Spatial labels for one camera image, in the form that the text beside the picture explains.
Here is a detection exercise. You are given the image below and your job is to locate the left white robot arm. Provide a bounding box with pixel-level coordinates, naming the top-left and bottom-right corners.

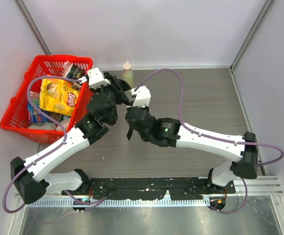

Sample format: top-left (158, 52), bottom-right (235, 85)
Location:
top-left (10, 68), bottom-right (131, 204)

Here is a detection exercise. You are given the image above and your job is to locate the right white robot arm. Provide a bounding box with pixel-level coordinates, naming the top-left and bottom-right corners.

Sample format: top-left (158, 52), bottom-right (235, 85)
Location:
top-left (125, 107), bottom-right (258, 193)

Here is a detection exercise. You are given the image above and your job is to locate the pale green squeeze bottle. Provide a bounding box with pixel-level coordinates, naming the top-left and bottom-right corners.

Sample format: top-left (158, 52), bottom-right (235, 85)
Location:
top-left (123, 61), bottom-right (134, 88)

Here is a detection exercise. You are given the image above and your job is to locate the black and white snack box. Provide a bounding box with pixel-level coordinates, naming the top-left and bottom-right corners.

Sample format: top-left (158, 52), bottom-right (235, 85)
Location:
top-left (63, 61), bottom-right (86, 80)

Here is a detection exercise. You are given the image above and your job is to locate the white plastic bag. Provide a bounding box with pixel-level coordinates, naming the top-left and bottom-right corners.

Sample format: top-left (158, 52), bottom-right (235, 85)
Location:
top-left (28, 118), bottom-right (71, 131)

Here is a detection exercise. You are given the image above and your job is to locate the yellow Lays chip bag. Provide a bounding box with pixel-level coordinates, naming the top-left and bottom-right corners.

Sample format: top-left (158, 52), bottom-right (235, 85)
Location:
top-left (40, 74), bottom-right (81, 117)

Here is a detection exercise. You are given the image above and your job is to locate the blue snack package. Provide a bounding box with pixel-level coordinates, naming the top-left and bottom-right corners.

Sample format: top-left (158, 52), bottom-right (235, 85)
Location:
top-left (27, 99), bottom-right (49, 124)

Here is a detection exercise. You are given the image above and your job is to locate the red plastic shopping basket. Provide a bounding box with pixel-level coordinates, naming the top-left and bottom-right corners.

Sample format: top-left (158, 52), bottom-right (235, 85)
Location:
top-left (0, 55), bottom-right (93, 143)

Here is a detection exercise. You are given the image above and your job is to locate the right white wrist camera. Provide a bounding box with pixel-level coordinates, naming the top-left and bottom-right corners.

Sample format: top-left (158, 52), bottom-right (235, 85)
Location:
top-left (125, 86), bottom-right (151, 108)

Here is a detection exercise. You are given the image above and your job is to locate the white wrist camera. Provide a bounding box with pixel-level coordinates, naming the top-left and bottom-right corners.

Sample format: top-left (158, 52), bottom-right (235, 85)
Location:
top-left (78, 68), bottom-right (110, 89)
top-left (125, 86), bottom-right (151, 108)

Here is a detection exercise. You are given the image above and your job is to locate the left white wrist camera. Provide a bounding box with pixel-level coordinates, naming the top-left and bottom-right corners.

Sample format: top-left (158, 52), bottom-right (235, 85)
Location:
top-left (78, 68), bottom-right (110, 89)

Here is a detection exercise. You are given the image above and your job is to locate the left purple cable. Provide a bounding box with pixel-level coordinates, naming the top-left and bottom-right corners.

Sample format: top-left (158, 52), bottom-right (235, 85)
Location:
top-left (2, 75), bottom-right (111, 216)

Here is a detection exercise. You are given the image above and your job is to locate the purple cable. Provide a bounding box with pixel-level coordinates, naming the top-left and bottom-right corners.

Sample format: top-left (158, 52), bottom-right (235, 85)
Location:
top-left (2, 75), bottom-right (111, 216)
top-left (134, 68), bottom-right (284, 216)

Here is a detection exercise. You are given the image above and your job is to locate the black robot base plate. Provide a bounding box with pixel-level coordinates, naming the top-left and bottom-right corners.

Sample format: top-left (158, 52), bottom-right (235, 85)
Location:
top-left (69, 177), bottom-right (236, 201)

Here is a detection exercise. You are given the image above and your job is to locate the white slotted cable duct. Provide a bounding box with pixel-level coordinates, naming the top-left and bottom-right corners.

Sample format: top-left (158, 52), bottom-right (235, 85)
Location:
top-left (27, 197), bottom-right (210, 208)

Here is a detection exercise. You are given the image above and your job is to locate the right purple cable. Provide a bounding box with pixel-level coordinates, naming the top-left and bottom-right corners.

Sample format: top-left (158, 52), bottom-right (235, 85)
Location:
top-left (134, 68), bottom-right (284, 216)

